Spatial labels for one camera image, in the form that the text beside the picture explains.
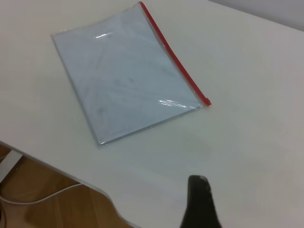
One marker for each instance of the white table leg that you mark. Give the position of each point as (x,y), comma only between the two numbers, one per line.
(8,166)

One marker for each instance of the clear plastic zip bag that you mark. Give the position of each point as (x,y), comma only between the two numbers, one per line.
(175,59)

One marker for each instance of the red zipper slider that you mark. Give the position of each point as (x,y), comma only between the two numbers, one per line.
(207,101)

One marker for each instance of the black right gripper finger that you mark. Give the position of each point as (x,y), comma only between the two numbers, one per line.
(200,206)

